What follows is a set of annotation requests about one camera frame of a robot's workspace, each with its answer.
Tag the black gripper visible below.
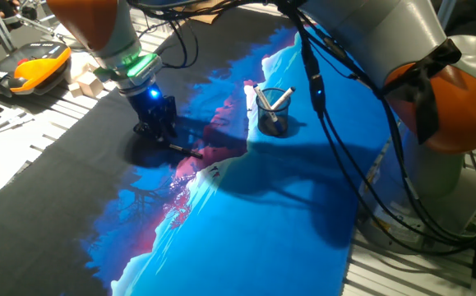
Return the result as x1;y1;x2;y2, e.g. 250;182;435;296
128;83;178;143

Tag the black and grey pen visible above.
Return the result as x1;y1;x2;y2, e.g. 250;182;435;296
166;141;204;160

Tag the black mesh pen holder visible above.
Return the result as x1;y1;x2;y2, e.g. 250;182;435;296
256;87;292;138

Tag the large wooden block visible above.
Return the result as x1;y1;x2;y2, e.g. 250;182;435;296
76;72;104;99

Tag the small wooden block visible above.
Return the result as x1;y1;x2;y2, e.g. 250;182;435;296
67;81;83;99

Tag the pale wooden block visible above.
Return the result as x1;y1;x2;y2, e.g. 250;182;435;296
67;51;99;83

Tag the white marker black cap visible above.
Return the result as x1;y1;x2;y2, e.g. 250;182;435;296
270;86;297;112
252;83;282;124

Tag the brown cardboard sheet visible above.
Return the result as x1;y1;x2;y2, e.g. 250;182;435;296
183;0;233;25

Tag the printed landscape cloth mat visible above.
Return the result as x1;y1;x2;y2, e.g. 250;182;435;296
0;7;393;296

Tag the orange and black teach pendant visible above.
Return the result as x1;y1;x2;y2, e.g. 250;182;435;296
0;40;73;99

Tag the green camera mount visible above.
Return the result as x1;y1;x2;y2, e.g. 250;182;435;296
93;52;164;83

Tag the black cable with inline connector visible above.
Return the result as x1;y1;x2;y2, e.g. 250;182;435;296
278;0;476;256

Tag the black strap on arm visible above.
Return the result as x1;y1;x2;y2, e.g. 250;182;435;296
381;38;464;145

